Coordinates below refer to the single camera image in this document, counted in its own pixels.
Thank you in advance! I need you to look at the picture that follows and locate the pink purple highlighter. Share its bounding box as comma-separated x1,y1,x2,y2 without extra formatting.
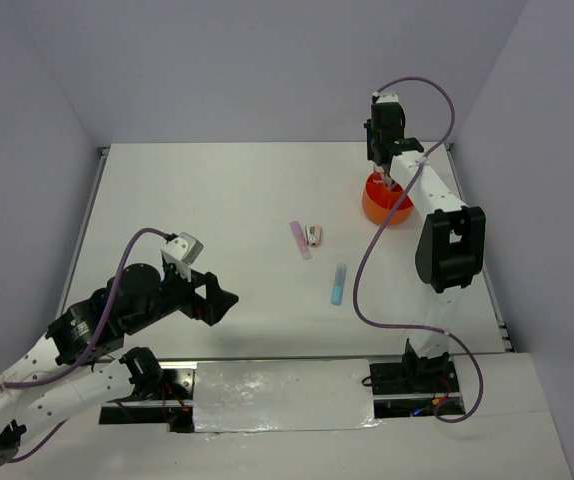
290,221,312,260

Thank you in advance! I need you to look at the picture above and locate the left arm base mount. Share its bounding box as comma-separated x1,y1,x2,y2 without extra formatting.
99,361,197,433

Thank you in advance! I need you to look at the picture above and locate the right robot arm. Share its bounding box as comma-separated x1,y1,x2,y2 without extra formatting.
365,93,486,391

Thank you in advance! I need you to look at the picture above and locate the light blue highlighter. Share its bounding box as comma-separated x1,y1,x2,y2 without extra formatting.
330,262,347,306

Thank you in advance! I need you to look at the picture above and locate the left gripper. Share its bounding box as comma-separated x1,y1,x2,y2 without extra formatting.
125,260,239,334

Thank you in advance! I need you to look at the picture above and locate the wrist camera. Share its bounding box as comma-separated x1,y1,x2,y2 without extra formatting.
371,92,399,105
161,232,204,281

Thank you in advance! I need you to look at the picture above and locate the orange round divided container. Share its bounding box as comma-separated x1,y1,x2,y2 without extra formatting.
361,172,414,227

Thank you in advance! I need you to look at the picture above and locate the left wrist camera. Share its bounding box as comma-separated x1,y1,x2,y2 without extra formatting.
161,232,204,281

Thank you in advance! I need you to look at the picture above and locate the reflective silver base plate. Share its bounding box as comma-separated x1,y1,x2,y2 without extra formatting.
193,359,378,433

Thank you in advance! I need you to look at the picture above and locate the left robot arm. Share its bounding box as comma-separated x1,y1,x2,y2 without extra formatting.
0,263,239,467

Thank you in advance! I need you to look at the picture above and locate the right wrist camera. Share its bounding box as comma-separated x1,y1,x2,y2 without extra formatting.
371,92,399,105

